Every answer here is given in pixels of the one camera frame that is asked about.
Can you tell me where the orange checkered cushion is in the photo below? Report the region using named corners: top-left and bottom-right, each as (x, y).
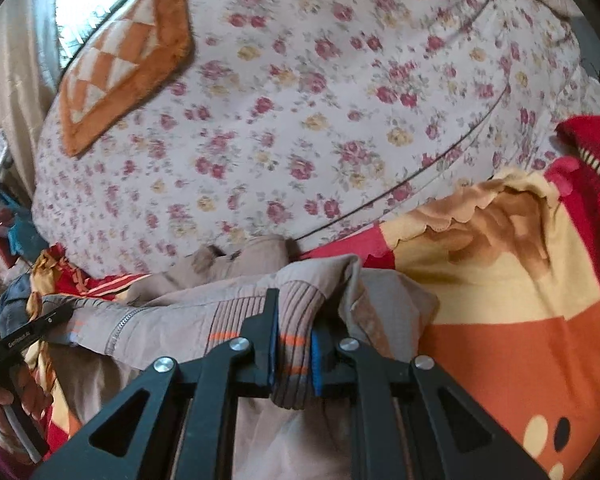
top-left (58, 0), bottom-right (194, 156)

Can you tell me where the blue plastic bag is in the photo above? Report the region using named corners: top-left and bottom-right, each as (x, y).
top-left (0, 189), bottom-right (48, 263)

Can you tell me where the beige jacket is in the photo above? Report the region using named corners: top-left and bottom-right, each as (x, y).
top-left (43, 236), bottom-right (439, 479)

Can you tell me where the beige curtain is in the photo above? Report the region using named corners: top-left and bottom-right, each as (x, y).
top-left (0, 0), bottom-right (61, 194)

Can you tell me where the person's left hand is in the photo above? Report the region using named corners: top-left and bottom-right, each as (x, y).
top-left (0, 364), bottom-right (53, 464)

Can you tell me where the floral quilt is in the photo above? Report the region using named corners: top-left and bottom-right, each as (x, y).
top-left (33, 0), bottom-right (600, 276)

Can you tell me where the orange red cream blanket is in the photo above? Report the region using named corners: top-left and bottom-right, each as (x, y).
top-left (24, 114), bottom-right (600, 480)

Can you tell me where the grey striped garment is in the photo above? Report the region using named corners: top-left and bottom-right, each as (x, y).
top-left (0, 273), bottom-right (31, 338)

